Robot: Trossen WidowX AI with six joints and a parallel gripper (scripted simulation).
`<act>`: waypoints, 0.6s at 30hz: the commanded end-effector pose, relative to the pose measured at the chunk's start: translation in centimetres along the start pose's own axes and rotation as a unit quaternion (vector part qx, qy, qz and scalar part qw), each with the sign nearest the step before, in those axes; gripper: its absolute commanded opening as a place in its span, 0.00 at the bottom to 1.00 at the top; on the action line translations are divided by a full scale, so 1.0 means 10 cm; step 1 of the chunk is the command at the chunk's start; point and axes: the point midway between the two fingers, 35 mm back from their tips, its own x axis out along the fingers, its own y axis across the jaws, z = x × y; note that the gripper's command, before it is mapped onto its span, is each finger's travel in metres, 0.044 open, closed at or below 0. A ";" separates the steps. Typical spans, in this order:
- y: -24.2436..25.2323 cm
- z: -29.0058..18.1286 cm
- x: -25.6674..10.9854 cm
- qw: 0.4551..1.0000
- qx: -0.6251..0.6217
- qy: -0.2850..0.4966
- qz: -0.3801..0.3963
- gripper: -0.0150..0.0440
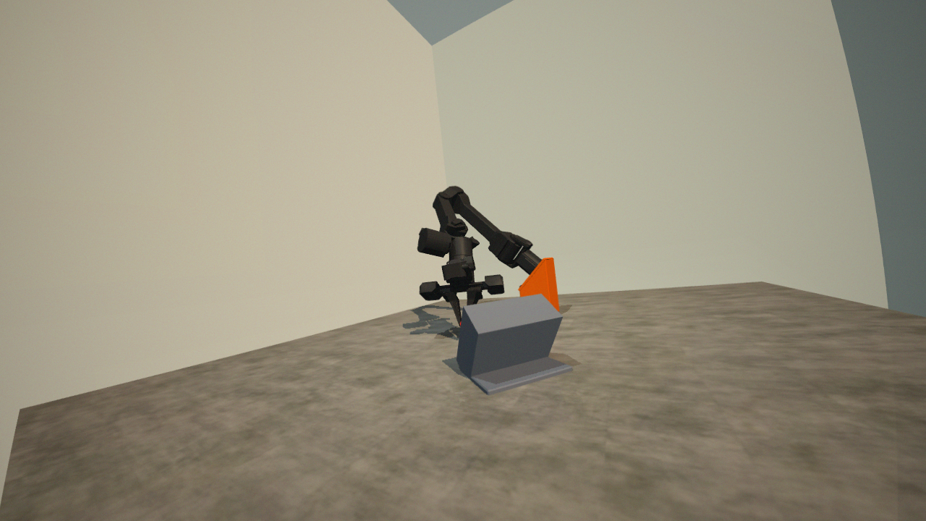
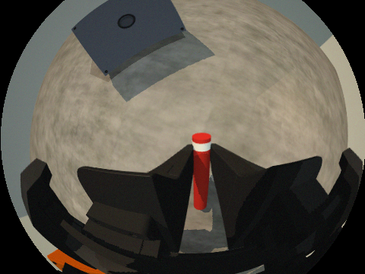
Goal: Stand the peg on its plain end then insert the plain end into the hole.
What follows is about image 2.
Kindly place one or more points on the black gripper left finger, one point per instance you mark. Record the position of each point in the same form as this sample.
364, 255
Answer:
163, 193

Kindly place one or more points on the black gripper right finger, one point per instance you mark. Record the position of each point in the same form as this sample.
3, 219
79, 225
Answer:
245, 190

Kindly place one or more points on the red peg with white band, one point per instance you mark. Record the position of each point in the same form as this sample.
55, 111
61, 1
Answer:
202, 145

